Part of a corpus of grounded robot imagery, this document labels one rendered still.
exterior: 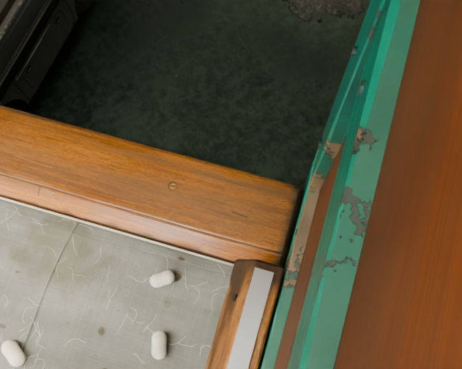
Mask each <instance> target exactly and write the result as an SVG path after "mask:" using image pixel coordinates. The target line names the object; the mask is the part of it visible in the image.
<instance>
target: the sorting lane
mask: <svg viewBox="0 0 462 369"><path fill-rule="evenodd" d="M233 267H234V264H231V263H228V262H225V261H221V260H218V259H215V258H210V257H208V256H203V255H201V254H197V253H193V252H190V251H187V250H183V249H180V248H177V247H172V246H170V245H165V244H163V243H159V242H155V241H152V240H149V239H144V238H142V237H139V236H135V235H132V234H127V233H125V232H121V231H117V230H114V229H111V228H106V227H104V226H101V225H97V224H93V223H89V222H86V221H83V220H79V219H76V218H73V217H68V216H66V215H61V214H59V213H55V212H51V211H48V210H45V209H41V208H38V207H35V206H31V205H28V204H23V203H21V202H17V201H13V200H10V199H7V198H2V197H0V369H205V367H206V362H207V360H208V356H209V352H210V349H211V347H212V342H213V339H214V336H215V332H216V329H217V324H218V321H219V318H220V313H221V310H222V307H223V303H224V299H225V296H226V293H227V290H228V287H229V283H230V278H231V273H232V270H233ZM166 270H171V271H172V272H173V273H174V275H175V279H174V281H173V283H171V284H168V285H165V286H161V287H159V288H154V287H153V286H151V284H150V278H151V276H152V275H154V274H157V273H160V272H163V271H166ZM157 331H162V332H164V333H165V334H166V336H167V353H166V356H165V357H164V358H162V359H155V358H154V357H153V356H152V336H153V334H154V333H155V332H157ZM6 340H15V341H16V342H17V343H18V345H19V346H20V348H21V349H22V350H23V352H24V353H25V355H26V361H25V362H24V363H23V364H22V365H21V366H19V367H13V366H11V364H10V363H9V362H8V361H7V359H6V357H5V356H4V355H3V354H2V352H1V346H2V344H3V343H4V342H5V341H6Z"/></svg>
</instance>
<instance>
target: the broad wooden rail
mask: <svg viewBox="0 0 462 369"><path fill-rule="evenodd" d="M0 197H2V198H7V199H10V200H13V201H17V202H21V203H23V204H28V205H31V206H35V207H38V208H41V209H45V210H48V211H51V212H55V213H59V214H61V215H66V216H68V217H73V218H76V219H79V220H83V221H86V222H89V223H93V224H97V225H99V226H104V227H106V228H111V229H114V230H117V231H121V232H125V233H127V234H132V235H135V236H139V237H142V238H144V239H149V240H152V241H155V242H159V243H163V244H165V245H170V246H172V247H177V248H180V249H183V250H187V251H190V252H193V253H197V254H201V255H203V256H208V257H210V258H215V259H218V260H221V261H225V262H228V263H231V264H234V262H235V260H237V259H257V260H260V261H265V262H268V263H271V264H275V265H278V266H281V267H283V266H284V264H285V260H286V256H287V253H288V249H289V245H290V242H291V238H292V234H293V231H294V226H295V223H296V220H297V215H298V212H299V208H300V204H301V201H302V197H303V189H302V188H301V187H300V186H297V185H294V184H289V183H286V182H282V181H278V180H276V179H270V178H268V177H265V176H259V175H257V174H252V173H249V172H246V171H241V170H238V169H235V168H230V167H227V166H224V165H219V164H217V163H211V162H208V161H205V160H200V159H198V158H194V157H190V156H187V155H183V154H179V153H176V152H171V151H168V150H164V149H160V148H157V147H154V146H149V145H146V144H143V143H139V142H135V141H131V140H127V139H124V138H120V137H116V136H113V135H109V134H105V133H101V132H97V131H95V130H90V129H87V128H84V127H79V126H76V125H73V124H68V123H65V122H60V121H57V120H54V119H49V118H46V117H43V116H38V115H35V114H32V113H27V112H25V111H19V110H17V109H14V108H8V107H6V106H3V105H0Z"/></svg>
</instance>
